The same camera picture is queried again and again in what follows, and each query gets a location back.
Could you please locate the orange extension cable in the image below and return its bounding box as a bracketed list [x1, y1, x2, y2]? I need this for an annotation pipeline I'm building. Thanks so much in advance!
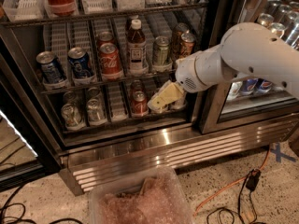
[193, 145, 271, 217]

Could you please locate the black cable right floor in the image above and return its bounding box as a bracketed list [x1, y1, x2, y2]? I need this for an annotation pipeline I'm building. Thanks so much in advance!
[206, 189, 269, 224]

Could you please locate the rear left silver can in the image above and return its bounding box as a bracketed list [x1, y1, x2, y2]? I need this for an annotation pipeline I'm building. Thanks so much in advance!
[63, 91, 81, 107]

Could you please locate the front left silver can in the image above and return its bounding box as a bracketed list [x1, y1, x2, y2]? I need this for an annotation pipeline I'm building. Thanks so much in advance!
[61, 103, 85, 131]

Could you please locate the clear plastic bin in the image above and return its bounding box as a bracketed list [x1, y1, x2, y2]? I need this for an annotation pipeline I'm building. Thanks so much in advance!
[89, 166, 195, 224]

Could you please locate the orange patterned can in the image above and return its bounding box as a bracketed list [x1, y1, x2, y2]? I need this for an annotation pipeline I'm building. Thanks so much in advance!
[171, 22, 189, 55]
[178, 33, 195, 59]

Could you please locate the black cables left floor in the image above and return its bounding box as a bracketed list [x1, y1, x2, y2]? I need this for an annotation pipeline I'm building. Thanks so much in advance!
[0, 184, 84, 224]

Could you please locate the glass fridge door right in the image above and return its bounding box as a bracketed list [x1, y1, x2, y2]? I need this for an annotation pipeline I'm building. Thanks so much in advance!
[200, 0, 299, 133]

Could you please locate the red cola can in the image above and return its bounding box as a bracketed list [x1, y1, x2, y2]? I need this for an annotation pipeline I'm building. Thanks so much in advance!
[99, 43, 123, 80]
[96, 31, 115, 49]

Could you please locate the front orange patterned can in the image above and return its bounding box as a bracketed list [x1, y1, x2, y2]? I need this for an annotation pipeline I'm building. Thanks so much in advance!
[178, 33, 195, 59]

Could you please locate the blue pepsi can left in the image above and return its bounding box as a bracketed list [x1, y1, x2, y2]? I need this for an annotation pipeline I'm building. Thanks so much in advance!
[36, 51, 66, 89]

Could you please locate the open fridge door left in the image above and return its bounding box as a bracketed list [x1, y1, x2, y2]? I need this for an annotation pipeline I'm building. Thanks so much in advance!
[0, 56, 60, 191]

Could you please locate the blue pepsi can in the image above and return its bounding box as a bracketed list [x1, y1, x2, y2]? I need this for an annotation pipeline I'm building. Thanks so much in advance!
[67, 47, 94, 79]
[36, 51, 66, 89]

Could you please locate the stainless fridge base grille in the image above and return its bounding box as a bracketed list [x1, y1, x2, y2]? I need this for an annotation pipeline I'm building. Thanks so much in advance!
[59, 113, 299, 195]

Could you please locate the silver can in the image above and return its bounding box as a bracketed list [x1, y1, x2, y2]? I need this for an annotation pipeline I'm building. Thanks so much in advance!
[86, 98, 107, 126]
[61, 103, 85, 131]
[63, 91, 81, 107]
[87, 87, 102, 101]

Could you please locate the blue tape cross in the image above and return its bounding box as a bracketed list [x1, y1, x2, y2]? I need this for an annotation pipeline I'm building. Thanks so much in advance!
[271, 143, 296, 162]

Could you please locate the brown tea bottle white cap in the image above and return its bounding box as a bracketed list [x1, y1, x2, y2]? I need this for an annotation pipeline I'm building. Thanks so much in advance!
[127, 19, 147, 76]

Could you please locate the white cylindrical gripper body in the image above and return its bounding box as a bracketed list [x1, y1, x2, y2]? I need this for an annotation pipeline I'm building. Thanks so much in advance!
[175, 54, 206, 93]

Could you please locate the bottom brown can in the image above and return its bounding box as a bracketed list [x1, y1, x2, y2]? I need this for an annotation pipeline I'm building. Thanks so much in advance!
[151, 88, 168, 114]

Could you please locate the rear red cola can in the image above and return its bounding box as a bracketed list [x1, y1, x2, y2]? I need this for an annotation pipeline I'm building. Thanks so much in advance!
[96, 31, 115, 49]

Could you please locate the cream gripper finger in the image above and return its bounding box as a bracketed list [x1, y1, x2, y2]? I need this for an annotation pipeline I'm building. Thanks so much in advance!
[148, 80, 185, 110]

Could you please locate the black power adapter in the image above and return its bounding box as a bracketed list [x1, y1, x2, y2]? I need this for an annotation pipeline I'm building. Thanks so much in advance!
[246, 169, 261, 191]

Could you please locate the bottom shelf brown bottle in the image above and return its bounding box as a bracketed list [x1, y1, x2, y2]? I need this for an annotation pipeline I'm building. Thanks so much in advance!
[170, 93, 187, 110]

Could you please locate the rear orange patterned can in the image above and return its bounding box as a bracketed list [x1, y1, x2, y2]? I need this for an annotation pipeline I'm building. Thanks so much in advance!
[171, 22, 189, 55]

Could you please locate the bottom front red can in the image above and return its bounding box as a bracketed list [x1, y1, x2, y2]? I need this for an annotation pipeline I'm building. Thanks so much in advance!
[132, 91, 149, 117]

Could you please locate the front right silver can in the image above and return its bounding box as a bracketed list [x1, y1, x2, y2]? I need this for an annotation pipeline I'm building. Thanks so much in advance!
[86, 98, 107, 126]

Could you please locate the front red cola can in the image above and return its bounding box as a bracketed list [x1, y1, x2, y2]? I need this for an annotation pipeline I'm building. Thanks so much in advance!
[99, 43, 123, 80]

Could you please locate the blue pepsi can right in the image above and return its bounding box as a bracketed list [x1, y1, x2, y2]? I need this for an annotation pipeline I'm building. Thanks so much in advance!
[67, 47, 94, 79]

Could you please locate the rear right silver can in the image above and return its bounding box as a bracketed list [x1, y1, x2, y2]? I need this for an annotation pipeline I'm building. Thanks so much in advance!
[87, 87, 102, 101]

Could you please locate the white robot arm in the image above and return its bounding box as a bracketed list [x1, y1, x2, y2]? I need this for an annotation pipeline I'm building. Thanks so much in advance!
[148, 22, 299, 109]

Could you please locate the green soda can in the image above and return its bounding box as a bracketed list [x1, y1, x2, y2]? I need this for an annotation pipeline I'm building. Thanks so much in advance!
[152, 36, 170, 66]

